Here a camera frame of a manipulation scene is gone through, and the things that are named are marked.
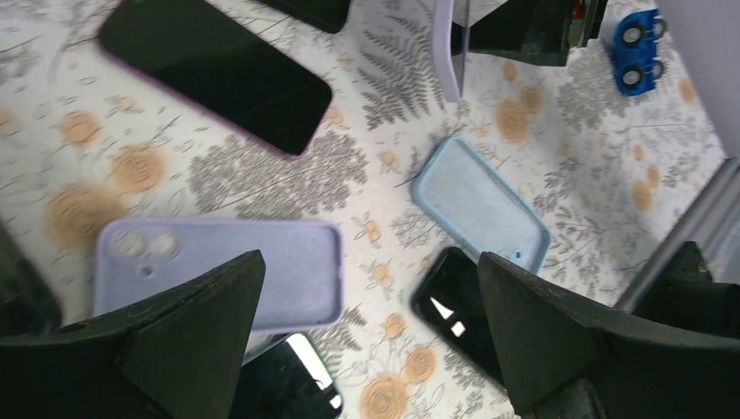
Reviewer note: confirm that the phone with purple edge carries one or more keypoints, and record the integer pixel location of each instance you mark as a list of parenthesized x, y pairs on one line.
[(200, 53)]

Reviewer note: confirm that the black bare phone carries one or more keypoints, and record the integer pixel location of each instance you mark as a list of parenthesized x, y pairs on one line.
[(449, 302)]

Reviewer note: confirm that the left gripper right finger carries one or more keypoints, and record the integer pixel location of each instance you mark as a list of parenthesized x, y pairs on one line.
[(548, 339)]

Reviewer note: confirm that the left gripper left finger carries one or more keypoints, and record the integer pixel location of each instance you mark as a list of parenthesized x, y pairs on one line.
[(176, 354)]

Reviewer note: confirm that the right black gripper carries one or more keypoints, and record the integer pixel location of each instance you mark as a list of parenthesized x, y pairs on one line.
[(537, 32)]

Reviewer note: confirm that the black phone case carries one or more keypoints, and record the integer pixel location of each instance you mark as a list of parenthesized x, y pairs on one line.
[(326, 15)]

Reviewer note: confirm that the black poker chip case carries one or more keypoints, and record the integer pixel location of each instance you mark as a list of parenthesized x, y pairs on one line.
[(28, 305)]

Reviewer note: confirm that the teal-edged phone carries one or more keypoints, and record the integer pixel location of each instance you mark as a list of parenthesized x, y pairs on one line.
[(286, 379)]

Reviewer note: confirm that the blue toy car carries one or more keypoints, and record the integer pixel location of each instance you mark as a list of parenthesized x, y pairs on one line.
[(637, 67)]

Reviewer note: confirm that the floral table mat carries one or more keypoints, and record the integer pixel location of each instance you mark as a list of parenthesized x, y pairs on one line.
[(85, 141)]

